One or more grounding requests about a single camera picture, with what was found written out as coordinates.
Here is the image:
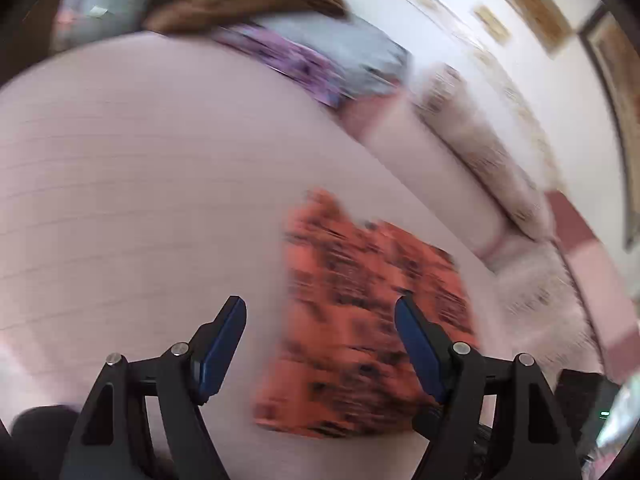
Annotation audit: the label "orange black floral blouse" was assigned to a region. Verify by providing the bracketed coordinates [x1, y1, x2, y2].
[254, 190, 477, 438]

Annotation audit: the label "striped floral side pillow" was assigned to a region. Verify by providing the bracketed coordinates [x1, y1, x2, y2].
[492, 242, 604, 384]

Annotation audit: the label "pink quilted corner cushion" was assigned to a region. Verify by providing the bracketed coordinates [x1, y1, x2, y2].
[546, 191, 639, 384]

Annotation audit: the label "pink quilted bed cover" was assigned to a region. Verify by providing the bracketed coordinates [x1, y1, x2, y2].
[1, 32, 512, 479]

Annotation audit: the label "striped floral bolster pillow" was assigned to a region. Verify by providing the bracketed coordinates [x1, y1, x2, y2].
[416, 63, 554, 240]

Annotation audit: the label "pink quilted back cushion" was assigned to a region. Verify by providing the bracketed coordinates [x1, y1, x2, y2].
[337, 91, 509, 260]

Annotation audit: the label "purple satin garment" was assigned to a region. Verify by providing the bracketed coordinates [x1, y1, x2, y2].
[210, 24, 344, 108]

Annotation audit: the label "grey blue garment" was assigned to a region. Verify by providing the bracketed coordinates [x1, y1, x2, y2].
[254, 12, 411, 99]

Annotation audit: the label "brown garment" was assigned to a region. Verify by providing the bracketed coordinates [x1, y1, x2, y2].
[142, 0, 348, 35]

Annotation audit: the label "framed wall pictures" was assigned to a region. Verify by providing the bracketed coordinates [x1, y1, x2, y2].
[472, 0, 573, 56]

